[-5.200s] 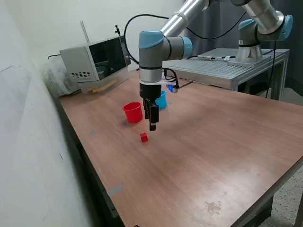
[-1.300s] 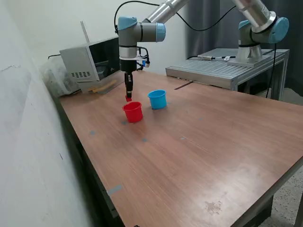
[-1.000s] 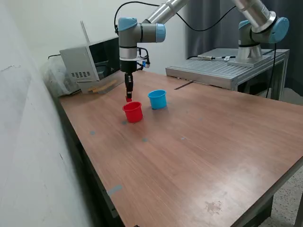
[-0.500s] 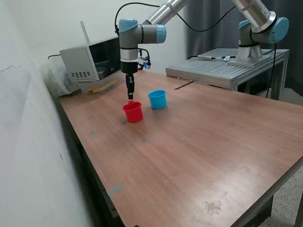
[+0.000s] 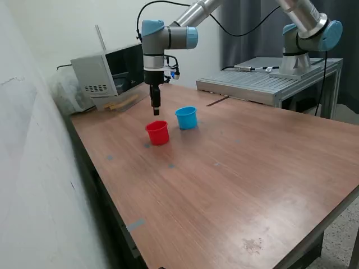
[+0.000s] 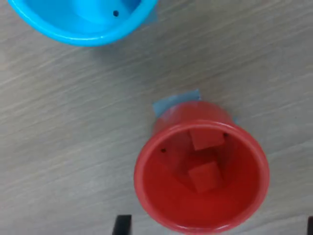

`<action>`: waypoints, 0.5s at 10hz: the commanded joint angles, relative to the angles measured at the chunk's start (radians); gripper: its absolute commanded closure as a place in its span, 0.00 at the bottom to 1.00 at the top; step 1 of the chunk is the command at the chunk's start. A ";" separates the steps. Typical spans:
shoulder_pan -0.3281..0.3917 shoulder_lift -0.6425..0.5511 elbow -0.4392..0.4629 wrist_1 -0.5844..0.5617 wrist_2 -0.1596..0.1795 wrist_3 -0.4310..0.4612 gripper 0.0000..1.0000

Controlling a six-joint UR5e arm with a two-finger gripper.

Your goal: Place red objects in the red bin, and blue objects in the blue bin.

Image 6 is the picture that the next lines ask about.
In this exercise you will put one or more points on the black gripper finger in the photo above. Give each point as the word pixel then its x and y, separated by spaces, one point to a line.
pixel 310 226
pixel 122 225

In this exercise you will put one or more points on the red cube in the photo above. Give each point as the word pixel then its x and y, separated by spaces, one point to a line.
pixel 206 139
pixel 205 176

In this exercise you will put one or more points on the red plastic cup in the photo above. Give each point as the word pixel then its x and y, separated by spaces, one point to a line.
pixel 171 195

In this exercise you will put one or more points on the blue plastic cup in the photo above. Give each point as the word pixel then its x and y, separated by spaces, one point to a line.
pixel 73 24

